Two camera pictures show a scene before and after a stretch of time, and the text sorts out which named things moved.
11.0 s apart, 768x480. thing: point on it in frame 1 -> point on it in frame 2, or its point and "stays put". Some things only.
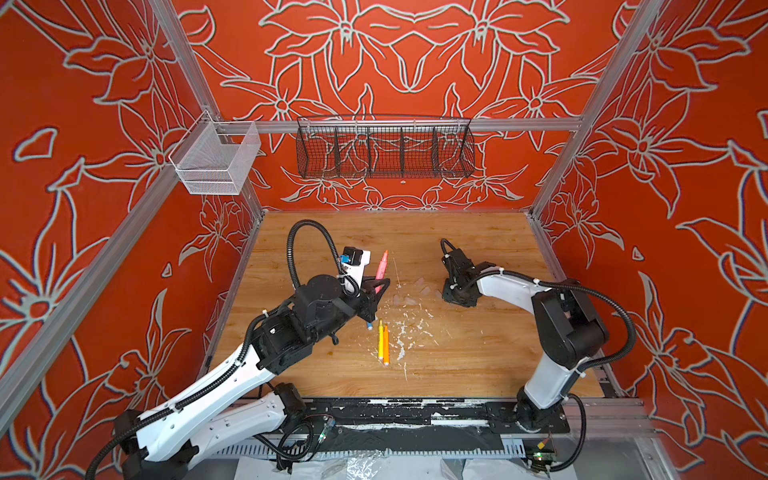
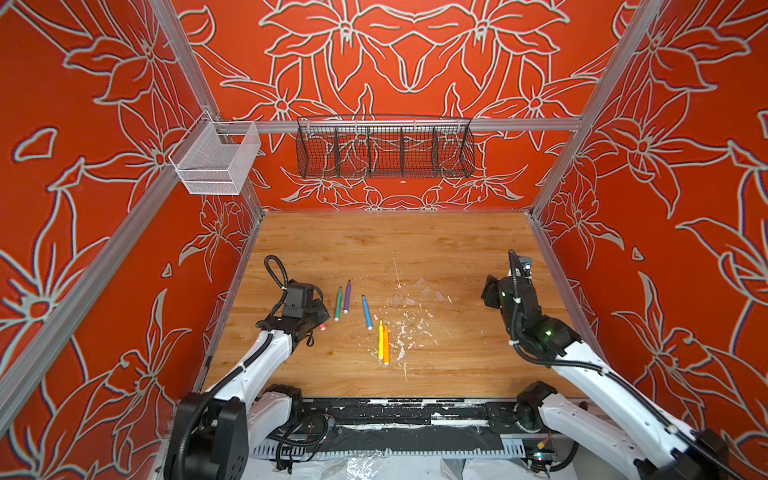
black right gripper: x=445 y=292 -> x=492 y=288
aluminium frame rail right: x=636 y=32 stays put
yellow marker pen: x=381 y=341 stays put
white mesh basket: x=216 y=157 stays put
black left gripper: x=368 y=298 -> x=321 y=313
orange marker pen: x=386 y=345 stays put
